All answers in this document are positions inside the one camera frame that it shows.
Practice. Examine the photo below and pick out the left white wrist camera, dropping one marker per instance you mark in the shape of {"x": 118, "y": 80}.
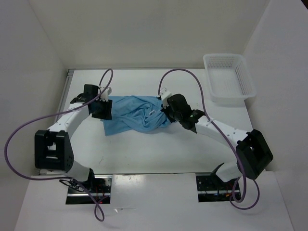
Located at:
{"x": 104, "y": 94}

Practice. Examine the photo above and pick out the light blue shorts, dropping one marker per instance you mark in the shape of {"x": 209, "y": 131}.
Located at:
{"x": 140, "y": 113}

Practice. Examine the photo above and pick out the white plastic basket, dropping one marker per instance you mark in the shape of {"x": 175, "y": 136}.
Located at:
{"x": 229, "y": 78}

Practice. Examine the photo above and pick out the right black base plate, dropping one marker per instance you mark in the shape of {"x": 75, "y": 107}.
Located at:
{"x": 211, "y": 190}

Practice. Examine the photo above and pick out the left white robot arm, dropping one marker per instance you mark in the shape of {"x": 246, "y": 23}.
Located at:
{"x": 53, "y": 149}

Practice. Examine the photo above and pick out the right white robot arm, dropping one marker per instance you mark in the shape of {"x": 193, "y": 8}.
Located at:
{"x": 253, "y": 152}

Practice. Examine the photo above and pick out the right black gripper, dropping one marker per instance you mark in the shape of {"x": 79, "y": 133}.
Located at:
{"x": 166, "y": 110}

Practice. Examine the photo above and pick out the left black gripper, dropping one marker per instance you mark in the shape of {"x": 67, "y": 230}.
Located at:
{"x": 107, "y": 114}

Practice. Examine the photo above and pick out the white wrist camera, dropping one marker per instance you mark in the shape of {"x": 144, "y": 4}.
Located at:
{"x": 104, "y": 94}
{"x": 163, "y": 96}

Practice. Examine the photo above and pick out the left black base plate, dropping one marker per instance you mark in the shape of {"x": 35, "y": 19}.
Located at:
{"x": 101, "y": 192}

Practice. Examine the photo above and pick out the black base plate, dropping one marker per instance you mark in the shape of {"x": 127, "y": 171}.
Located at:
{"x": 211, "y": 190}
{"x": 101, "y": 192}

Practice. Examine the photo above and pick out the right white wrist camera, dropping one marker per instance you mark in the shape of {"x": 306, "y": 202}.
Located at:
{"x": 163, "y": 96}

